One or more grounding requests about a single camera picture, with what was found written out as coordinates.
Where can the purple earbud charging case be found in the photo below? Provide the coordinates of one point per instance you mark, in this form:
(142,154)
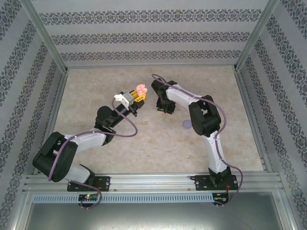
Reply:
(186,124)

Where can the pink earbud charging case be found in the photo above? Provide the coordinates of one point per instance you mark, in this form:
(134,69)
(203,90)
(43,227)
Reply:
(141,88)

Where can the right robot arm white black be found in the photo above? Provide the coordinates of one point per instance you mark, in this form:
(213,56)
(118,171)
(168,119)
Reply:
(216,155)

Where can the grey metal panel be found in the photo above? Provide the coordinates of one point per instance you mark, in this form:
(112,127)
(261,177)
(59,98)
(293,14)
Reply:
(153,218)

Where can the aluminium frame post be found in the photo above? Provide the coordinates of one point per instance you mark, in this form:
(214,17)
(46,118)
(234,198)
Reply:
(47,38)
(254,38)

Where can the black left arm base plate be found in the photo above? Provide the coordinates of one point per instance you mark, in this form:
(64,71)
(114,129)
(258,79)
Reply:
(104,184)

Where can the aluminium side rail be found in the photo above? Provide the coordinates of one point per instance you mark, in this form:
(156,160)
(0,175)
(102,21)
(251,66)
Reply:
(245,95)
(55,107)

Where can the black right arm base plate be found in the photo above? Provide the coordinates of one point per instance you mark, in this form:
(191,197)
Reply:
(201,183)

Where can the aluminium mounting rail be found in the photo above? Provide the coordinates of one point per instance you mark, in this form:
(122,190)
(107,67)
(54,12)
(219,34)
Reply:
(151,182)

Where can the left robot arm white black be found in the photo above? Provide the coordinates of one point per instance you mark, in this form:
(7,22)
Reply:
(88,141)

